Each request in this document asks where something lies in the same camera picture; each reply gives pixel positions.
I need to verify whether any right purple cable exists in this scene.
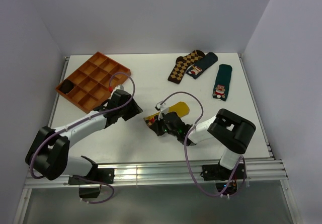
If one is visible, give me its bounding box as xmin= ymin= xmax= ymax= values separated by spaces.
xmin=157 ymin=91 xmax=247 ymax=198

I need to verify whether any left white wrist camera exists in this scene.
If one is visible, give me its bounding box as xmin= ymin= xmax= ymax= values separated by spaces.
xmin=108 ymin=85 xmax=124 ymax=92

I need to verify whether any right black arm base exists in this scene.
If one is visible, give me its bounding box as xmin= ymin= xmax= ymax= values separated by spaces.
xmin=200 ymin=164 xmax=247 ymax=195

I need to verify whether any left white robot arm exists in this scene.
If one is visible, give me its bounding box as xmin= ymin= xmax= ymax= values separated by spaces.
xmin=25 ymin=89 xmax=143 ymax=183

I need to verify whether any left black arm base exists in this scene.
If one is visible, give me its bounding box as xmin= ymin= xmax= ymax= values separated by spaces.
xmin=68 ymin=168 xmax=115 ymax=204

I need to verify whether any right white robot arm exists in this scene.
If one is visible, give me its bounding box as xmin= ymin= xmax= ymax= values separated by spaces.
xmin=146 ymin=109 xmax=256 ymax=179

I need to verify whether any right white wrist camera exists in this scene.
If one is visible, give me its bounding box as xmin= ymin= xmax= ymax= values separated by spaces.
xmin=155 ymin=102 xmax=169 ymax=120

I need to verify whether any yellow sock with character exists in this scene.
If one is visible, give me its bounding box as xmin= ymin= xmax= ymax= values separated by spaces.
xmin=143 ymin=102 xmax=190 ymax=131

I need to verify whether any purple cable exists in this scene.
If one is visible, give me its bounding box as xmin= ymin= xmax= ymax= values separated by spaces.
xmin=157 ymin=91 xmax=247 ymax=198
xmin=29 ymin=71 xmax=136 ymax=204

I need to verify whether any rolled dark sock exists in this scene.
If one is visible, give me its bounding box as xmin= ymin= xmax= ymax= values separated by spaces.
xmin=59 ymin=79 xmax=74 ymax=95

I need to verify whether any navy sock with pattern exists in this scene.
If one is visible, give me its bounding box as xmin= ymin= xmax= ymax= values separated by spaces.
xmin=186 ymin=52 xmax=218 ymax=79

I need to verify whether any aluminium frame rail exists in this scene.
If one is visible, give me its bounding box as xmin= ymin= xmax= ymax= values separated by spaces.
xmin=24 ymin=159 xmax=288 ymax=189

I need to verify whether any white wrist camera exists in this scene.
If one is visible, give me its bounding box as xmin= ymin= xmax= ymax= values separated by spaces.
xmin=108 ymin=85 xmax=124 ymax=92
xmin=155 ymin=102 xmax=169 ymax=120

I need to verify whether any brown argyle sock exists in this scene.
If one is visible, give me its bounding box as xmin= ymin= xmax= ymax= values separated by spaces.
xmin=168 ymin=50 xmax=205 ymax=84

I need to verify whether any dark green santa sock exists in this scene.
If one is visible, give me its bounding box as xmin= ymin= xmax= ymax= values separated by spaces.
xmin=212 ymin=64 xmax=232 ymax=101

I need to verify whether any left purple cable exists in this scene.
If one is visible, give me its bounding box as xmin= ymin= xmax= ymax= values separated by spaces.
xmin=29 ymin=71 xmax=136 ymax=204

